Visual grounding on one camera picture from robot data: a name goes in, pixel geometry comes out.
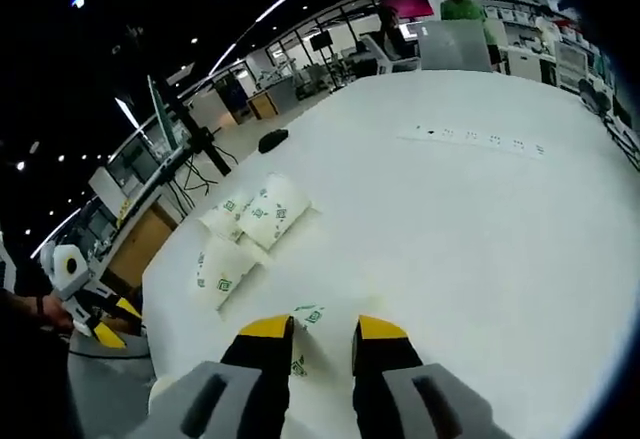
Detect small black mouse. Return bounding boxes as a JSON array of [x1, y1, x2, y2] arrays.
[[257, 129, 290, 154]]

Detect person's black clothing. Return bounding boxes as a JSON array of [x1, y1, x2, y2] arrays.
[[0, 326, 81, 439]]

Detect person's left hand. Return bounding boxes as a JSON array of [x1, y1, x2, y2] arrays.
[[42, 294, 76, 330]]

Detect black screen on stand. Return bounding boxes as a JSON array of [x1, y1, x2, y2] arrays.
[[310, 31, 335, 91]]

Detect grey rectangular panel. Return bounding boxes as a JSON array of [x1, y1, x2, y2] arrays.
[[415, 19, 494, 73]]

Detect black monitor stand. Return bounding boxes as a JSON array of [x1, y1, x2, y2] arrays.
[[154, 77, 237, 177]]

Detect white office chair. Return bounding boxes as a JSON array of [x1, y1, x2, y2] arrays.
[[359, 33, 422, 76]]

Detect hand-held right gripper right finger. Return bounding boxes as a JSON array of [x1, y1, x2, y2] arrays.
[[352, 314, 514, 439]]

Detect pink screen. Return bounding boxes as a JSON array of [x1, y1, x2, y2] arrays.
[[383, 0, 434, 21]]

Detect white power strip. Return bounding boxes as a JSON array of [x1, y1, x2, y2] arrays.
[[396, 125, 547, 161]]

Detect white table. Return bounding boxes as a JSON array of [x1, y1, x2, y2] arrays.
[[141, 69, 640, 439]]

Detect wooden cabinet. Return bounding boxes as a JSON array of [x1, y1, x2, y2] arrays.
[[106, 202, 180, 291]]

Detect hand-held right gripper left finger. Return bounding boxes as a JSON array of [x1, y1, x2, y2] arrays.
[[124, 313, 296, 439]]

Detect pile of white paper cups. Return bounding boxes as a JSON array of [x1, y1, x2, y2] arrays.
[[191, 172, 314, 311]]

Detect green printed paper cup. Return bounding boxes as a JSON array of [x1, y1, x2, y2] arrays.
[[287, 300, 360, 439]]

